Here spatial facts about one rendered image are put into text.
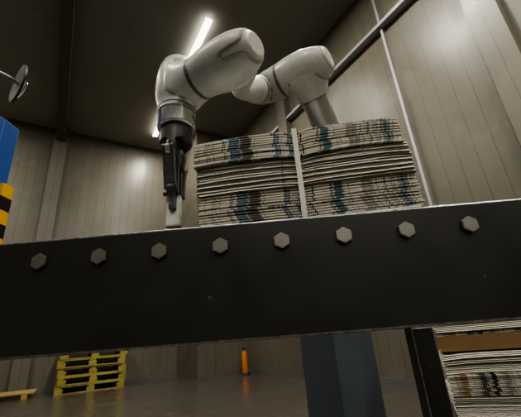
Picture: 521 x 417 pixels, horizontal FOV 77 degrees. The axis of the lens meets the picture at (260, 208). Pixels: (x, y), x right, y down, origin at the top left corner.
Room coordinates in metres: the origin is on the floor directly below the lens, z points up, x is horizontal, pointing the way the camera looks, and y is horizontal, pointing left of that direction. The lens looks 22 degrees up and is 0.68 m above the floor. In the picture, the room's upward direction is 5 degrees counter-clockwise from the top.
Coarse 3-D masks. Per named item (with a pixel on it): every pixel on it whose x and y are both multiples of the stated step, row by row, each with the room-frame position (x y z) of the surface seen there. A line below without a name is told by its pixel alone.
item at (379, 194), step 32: (320, 128) 0.50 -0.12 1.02; (352, 128) 0.49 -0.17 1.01; (384, 128) 0.49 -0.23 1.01; (320, 160) 0.50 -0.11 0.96; (352, 160) 0.50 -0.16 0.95; (384, 160) 0.49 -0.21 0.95; (320, 192) 0.51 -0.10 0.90; (352, 192) 0.50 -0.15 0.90; (384, 192) 0.50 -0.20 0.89; (416, 192) 0.49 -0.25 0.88
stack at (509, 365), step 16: (512, 320) 1.03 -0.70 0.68; (448, 352) 1.13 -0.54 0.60; (464, 352) 1.10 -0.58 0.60; (480, 352) 1.07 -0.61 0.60; (496, 352) 1.05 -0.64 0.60; (512, 352) 1.04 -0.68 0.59; (448, 368) 1.11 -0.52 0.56; (464, 368) 1.09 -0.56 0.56; (480, 368) 1.08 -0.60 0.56; (496, 368) 1.06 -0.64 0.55; (512, 368) 1.05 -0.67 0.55; (448, 384) 1.33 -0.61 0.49; (464, 384) 1.09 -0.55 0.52; (480, 384) 1.08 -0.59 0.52; (496, 384) 1.06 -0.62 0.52; (512, 384) 1.05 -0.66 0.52; (464, 400) 1.10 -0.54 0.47; (480, 400) 1.09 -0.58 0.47; (496, 400) 1.07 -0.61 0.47; (512, 400) 1.06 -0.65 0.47; (464, 416) 1.11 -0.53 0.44; (480, 416) 1.09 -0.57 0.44; (496, 416) 1.07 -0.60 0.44; (512, 416) 1.06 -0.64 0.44
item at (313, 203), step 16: (288, 144) 0.51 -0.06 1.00; (304, 144) 0.51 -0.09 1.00; (288, 160) 0.51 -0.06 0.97; (304, 160) 0.51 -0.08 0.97; (288, 176) 0.51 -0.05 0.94; (304, 176) 0.51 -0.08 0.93; (288, 192) 0.51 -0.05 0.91; (304, 192) 0.52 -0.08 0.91; (288, 208) 0.52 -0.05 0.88; (320, 208) 0.51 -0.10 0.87
